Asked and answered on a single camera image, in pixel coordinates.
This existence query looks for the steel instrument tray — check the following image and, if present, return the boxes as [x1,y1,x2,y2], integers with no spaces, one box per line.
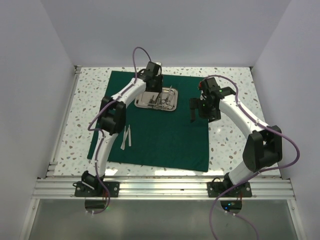
[134,86,179,112]

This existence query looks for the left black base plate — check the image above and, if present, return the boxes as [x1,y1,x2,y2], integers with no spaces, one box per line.
[73,181,120,198]

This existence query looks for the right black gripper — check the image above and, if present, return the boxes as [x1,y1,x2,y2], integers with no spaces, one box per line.
[190,97,221,123]

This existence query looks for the aluminium mounting rail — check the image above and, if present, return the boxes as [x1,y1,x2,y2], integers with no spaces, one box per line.
[31,176,295,200]

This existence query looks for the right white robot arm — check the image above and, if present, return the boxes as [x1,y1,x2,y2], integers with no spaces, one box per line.
[189,76,283,197]

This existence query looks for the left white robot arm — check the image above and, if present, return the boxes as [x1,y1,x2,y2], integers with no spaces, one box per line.
[75,61,163,197]

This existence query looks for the purple cable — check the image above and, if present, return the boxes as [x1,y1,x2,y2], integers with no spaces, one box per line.
[203,74,301,240]
[87,46,151,216]

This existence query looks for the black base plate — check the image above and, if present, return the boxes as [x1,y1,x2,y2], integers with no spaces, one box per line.
[73,181,120,198]
[206,181,253,198]

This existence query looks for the steel forceps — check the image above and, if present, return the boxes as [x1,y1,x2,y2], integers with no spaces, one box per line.
[153,92,162,110]

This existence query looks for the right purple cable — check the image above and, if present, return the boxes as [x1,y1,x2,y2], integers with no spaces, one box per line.
[203,74,301,240]

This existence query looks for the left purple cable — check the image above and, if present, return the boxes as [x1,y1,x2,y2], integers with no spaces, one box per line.
[87,46,151,216]

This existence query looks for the steel surgical scissors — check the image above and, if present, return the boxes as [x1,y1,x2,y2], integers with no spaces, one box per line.
[161,86,175,111]

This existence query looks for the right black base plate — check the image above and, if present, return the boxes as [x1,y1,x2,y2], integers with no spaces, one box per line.
[206,181,253,198]

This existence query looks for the green surgical cloth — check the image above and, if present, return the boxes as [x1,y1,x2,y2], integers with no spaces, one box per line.
[87,75,210,172]

